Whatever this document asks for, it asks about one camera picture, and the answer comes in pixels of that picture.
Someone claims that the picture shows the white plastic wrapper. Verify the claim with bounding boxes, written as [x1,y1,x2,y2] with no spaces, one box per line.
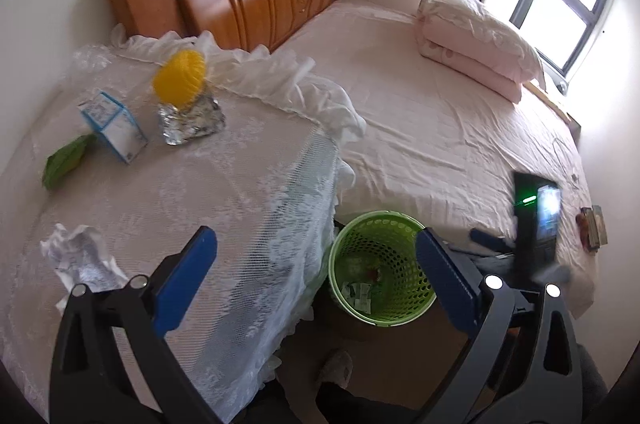
[40,224,128,292]

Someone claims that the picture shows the green leaf wrapper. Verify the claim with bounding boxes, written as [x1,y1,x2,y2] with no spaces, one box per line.
[41,133,98,190]

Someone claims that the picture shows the silver foil wrapper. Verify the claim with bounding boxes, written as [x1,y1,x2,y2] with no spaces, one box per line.
[158,91,226,146]

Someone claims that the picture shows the blue white milk carton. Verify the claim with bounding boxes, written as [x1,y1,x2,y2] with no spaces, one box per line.
[78,91,148,164]

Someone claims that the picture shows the yellow ribbed plastic ball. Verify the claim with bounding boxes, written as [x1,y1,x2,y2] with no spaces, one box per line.
[152,50,206,110]

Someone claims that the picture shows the green white snack bag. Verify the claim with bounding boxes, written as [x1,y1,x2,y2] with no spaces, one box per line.
[341,282,372,315]

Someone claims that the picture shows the small items on bed edge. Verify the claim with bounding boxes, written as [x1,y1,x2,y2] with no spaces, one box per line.
[575,205,608,252]

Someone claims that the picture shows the green plastic waste basket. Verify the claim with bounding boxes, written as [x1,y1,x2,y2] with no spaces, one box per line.
[328,211,436,328]

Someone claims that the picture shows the pink bed sheet mattress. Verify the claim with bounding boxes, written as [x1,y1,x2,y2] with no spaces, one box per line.
[285,0,598,317]

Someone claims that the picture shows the white slipper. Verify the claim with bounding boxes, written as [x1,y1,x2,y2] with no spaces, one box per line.
[317,349,354,389]

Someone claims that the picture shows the folded pink quilt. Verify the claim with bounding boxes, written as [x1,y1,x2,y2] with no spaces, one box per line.
[416,15,522,104]

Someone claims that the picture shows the white lace tablecloth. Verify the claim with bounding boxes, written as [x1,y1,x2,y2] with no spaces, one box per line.
[1,33,366,422]

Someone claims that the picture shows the white ruffled pillow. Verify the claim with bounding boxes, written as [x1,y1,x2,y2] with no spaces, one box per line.
[416,0,547,90]

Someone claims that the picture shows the thin cable on bed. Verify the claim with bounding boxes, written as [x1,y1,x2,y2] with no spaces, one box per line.
[549,136,582,190]

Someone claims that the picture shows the wooden bed side rail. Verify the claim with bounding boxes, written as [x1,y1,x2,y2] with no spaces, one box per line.
[523,82,582,144]

